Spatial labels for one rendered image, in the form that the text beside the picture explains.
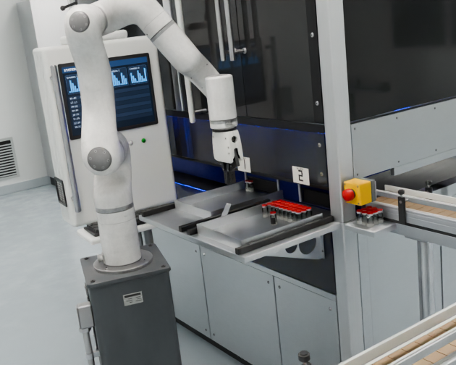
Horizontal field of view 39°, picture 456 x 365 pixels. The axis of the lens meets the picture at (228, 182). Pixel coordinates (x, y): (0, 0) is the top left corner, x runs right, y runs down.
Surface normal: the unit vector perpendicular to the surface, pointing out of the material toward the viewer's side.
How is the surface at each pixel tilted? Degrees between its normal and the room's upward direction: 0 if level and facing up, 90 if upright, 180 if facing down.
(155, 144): 90
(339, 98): 90
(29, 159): 90
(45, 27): 90
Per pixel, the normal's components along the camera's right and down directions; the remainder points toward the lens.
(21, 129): 0.57, 0.14
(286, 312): -0.81, 0.22
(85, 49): 0.10, 0.80
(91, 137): -0.14, -0.24
